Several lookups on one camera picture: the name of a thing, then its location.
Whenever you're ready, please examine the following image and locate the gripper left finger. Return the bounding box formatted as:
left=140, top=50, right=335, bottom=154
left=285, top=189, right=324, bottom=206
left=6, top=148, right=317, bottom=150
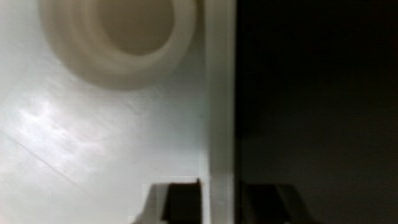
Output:
left=129, top=179, right=202, bottom=224

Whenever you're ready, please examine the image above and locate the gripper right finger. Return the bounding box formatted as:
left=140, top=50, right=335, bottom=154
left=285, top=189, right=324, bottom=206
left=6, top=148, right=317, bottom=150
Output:
left=241, top=183, right=314, bottom=224

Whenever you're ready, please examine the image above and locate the white square tabletop tray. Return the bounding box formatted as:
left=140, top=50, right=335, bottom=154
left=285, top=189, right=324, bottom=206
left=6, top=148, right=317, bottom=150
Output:
left=0, top=0, right=236, bottom=224

